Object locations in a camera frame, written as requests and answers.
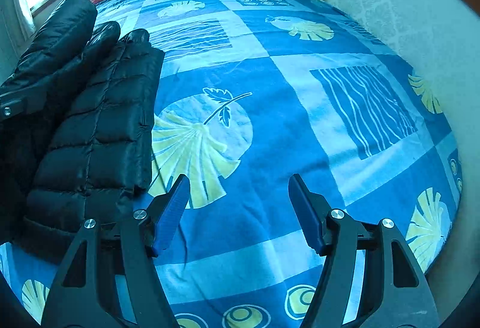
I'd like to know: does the black quilted puffer jacket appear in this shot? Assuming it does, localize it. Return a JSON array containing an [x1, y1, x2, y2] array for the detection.
[[1, 0, 164, 264]]

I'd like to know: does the white curtain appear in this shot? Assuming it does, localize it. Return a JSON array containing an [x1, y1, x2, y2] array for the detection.
[[13, 0, 36, 42]]

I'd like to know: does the blue patterned bed sheet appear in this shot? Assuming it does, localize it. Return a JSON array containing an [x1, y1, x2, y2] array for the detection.
[[1, 0, 462, 327]]

